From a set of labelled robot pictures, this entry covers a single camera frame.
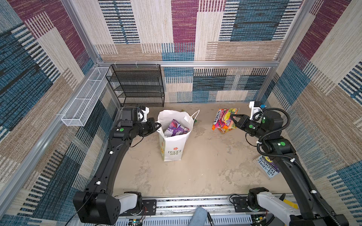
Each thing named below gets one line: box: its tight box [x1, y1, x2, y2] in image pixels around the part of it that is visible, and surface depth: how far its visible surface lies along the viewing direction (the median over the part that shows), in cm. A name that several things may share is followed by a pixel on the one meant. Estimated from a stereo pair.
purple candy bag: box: [163, 119, 190, 138], surface depth 86 cm
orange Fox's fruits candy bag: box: [211, 107, 240, 134], surface depth 74 cm
